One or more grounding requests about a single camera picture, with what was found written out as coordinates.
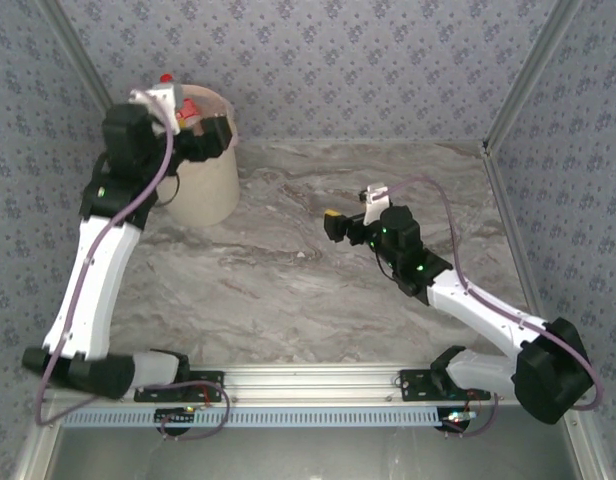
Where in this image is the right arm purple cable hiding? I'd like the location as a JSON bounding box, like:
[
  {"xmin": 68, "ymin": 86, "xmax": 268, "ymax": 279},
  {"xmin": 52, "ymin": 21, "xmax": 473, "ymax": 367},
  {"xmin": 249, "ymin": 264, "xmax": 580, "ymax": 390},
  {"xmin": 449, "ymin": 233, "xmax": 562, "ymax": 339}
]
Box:
[{"xmin": 387, "ymin": 174, "xmax": 604, "ymax": 439}]

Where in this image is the grey metal panel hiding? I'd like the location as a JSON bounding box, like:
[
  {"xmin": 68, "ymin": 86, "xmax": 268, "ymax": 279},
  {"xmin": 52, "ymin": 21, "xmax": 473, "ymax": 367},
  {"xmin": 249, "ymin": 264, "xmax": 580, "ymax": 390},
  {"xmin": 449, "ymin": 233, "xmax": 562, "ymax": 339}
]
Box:
[{"xmin": 37, "ymin": 424, "xmax": 589, "ymax": 480}]

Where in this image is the aluminium frame bar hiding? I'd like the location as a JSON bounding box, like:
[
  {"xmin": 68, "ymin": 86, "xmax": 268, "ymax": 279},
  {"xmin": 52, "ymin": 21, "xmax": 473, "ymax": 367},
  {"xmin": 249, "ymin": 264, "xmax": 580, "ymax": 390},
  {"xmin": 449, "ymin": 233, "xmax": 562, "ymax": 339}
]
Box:
[
  {"xmin": 481, "ymin": 0, "xmax": 587, "ymax": 156},
  {"xmin": 481, "ymin": 144, "xmax": 614, "ymax": 480},
  {"xmin": 37, "ymin": 0, "xmax": 117, "ymax": 109},
  {"xmin": 10, "ymin": 399, "xmax": 64, "ymax": 480}
]

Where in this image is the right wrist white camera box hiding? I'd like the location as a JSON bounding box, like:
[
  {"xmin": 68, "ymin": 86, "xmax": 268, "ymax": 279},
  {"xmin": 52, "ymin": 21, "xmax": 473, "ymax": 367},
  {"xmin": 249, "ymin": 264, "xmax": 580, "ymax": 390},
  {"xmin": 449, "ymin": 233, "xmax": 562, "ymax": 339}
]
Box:
[{"xmin": 358, "ymin": 183, "xmax": 393, "ymax": 226}]

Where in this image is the white ribbed plastic bin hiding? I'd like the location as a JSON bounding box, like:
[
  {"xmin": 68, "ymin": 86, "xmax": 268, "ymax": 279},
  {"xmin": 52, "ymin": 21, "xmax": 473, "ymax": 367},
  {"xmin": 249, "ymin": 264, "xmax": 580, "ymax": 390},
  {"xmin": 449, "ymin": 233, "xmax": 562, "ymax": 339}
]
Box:
[{"xmin": 155, "ymin": 83, "xmax": 241, "ymax": 228}]

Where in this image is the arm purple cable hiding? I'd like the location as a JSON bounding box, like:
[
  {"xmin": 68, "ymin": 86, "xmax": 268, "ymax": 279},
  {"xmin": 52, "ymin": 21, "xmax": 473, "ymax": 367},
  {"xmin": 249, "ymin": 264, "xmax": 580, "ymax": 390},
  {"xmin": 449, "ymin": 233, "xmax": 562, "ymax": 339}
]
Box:
[
  {"xmin": 35, "ymin": 87, "xmax": 230, "ymax": 442},
  {"xmin": 387, "ymin": 174, "xmax": 604, "ymax": 439}
]

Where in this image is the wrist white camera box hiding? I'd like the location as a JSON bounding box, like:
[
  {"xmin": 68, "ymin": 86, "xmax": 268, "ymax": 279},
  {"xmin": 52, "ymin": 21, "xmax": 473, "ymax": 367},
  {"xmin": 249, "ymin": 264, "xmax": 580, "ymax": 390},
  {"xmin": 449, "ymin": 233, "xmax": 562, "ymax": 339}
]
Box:
[
  {"xmin": 358, "ymin": 183, "xmax": 393, "ymax": 226},
  {"xmin": 129, "ymin": 83, "xmax": 185, "ymax": 135}
]

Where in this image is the small black controller board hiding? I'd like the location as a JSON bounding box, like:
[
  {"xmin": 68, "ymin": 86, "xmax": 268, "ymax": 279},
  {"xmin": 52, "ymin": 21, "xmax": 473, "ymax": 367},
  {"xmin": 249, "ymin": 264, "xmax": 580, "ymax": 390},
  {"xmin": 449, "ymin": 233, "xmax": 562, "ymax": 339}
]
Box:
[
  {"xmin": 154, "ymin": 407, "xmax": 197, "ymax": 426},
  {"xmin": 437, "ymin": 408, "xmax": 478, "ymax": 432}
]

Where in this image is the aluminium mounting rail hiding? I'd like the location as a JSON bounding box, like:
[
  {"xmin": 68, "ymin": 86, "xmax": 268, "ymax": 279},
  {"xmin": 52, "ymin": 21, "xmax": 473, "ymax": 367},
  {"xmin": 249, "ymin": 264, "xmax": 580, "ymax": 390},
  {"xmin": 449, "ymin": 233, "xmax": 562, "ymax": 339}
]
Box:
[{"xmin": 41, "ymin": 363, "xmax": 504, "ymax": 405}]

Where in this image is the red label cola bottle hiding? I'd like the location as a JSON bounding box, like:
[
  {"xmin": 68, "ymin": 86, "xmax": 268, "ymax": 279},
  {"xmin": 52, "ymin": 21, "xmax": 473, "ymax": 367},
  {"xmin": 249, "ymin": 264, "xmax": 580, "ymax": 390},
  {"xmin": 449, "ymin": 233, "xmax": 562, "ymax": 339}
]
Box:
[{"xmin": 159, "ymin": 72, "xmax": 200, "ymax": 121}]

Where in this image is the grey slotted cable duct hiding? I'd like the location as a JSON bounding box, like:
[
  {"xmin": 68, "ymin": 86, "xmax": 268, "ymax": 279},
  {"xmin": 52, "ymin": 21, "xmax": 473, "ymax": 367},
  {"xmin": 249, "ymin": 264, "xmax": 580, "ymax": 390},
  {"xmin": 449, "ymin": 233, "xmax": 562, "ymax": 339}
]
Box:
[{"xmin": 61, "ymin": 405, "xmax": 472, "ymax": 429}]

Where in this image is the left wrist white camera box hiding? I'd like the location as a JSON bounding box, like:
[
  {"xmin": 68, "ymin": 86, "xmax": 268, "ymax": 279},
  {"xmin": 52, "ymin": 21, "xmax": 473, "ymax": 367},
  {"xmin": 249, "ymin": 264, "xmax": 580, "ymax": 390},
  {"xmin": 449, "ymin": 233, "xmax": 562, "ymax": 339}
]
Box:
[{"xmin": 129, "ymin": 83, "xmax": 185, "ymax": 135}]

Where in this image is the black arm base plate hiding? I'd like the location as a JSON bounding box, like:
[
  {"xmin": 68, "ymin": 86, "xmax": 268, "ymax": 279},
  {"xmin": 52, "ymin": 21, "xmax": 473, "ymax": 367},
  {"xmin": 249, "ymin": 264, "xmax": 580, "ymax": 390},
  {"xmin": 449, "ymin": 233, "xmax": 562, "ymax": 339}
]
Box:
[
  {"xmin": 133, "ymin": 369, "xmax": 225, "ymax": 403},
  {"xmin": 398, "ymin": 368, "xmax": 492, "ymax": 402}
]

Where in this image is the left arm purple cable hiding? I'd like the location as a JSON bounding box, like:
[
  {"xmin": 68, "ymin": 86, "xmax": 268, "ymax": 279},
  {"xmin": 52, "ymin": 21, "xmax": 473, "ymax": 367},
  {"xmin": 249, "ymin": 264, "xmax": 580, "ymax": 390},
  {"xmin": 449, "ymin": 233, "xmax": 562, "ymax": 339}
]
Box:
[{"xmin": 35, "ymin": 87, "xmax": 230, "ymax": 442}]

